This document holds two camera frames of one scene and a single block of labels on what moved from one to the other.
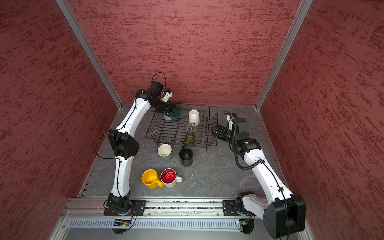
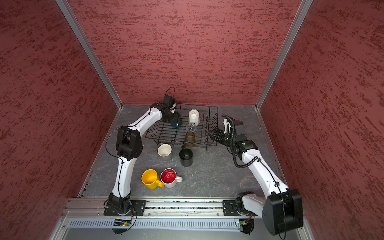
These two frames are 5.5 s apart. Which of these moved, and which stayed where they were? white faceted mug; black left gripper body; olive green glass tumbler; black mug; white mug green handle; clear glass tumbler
Moved: white mug green handle; black left gripper body
Stayed: olive green glass tumbler; black mug; clear glass tumbler; white faceted mug
